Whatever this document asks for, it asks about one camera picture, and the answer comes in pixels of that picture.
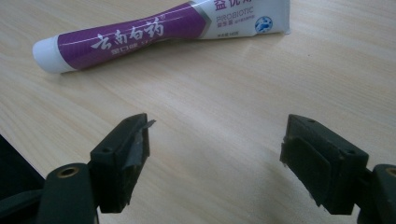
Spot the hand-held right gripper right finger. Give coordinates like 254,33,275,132
278,113,371,216

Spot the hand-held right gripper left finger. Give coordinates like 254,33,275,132
89,112,157,215

